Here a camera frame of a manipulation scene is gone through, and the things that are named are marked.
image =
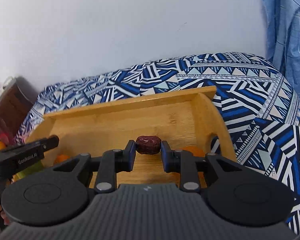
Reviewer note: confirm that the red date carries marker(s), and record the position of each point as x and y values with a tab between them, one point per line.
148	144

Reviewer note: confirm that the smaller green apple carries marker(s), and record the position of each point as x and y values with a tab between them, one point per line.
37	167

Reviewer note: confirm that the wooden serving tray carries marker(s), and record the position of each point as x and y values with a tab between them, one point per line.
182	118

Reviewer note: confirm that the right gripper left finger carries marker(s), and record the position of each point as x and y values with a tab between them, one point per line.
110	164

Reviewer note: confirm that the blue plaid cloth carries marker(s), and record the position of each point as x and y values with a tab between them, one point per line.
283	38

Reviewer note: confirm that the brown wooden cabinet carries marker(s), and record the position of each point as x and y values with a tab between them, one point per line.
17	97

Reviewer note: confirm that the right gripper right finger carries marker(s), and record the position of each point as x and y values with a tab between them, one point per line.
185	164

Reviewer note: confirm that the small mandarin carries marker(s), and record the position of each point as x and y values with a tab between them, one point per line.
60	158
197	152

